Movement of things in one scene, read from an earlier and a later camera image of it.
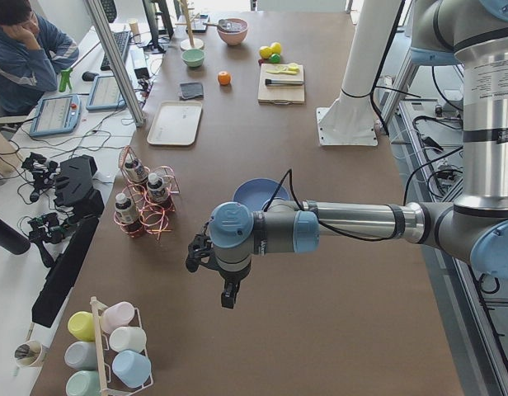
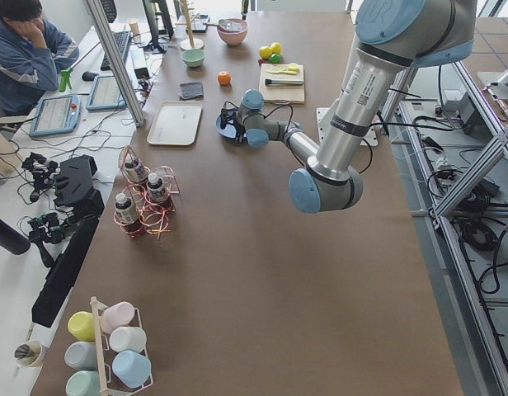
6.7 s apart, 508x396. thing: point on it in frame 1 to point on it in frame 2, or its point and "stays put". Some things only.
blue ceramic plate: [255, 192] to [229, 131]
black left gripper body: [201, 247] to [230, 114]
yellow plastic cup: [82, 325] stays put
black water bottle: [2, 233] stays put
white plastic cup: [128, 337] stays put
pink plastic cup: [116, 315] stays put
